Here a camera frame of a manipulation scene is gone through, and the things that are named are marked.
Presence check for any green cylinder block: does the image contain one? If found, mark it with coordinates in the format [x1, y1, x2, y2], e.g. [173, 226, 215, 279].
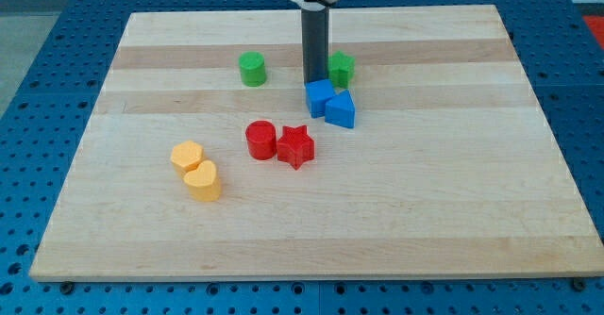
[239, 51, 267, 87]

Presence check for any wooden board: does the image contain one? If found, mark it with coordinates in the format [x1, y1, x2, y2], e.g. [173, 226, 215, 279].
[29, 5, 603, 282]

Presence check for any blue cube block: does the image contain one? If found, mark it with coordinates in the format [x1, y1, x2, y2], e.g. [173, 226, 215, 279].
[305, 79, 336, 118]

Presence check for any red star block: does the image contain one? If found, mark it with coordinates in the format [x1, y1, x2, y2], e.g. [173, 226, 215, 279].
[277, 125, 315, 170]

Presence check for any green star block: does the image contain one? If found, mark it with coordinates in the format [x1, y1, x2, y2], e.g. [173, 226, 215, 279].
[328, 51, 356, 89]

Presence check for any red cylinder block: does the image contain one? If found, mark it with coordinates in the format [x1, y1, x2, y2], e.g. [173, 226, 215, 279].
[245, 120, 277, 160]

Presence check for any yellow heart block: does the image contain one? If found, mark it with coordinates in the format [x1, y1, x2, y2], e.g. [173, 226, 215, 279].
[183, 159, 222, 202]

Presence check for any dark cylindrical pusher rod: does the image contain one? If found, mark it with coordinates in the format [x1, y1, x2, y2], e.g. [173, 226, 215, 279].
[301, 4, 329, 83]

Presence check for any yellow hexagon block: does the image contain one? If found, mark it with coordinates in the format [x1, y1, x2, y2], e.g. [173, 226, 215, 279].
[170, 141, 205, 178]

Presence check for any blue triangle block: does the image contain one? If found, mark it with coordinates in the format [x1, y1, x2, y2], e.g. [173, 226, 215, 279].
[325, 90, 356, 128]

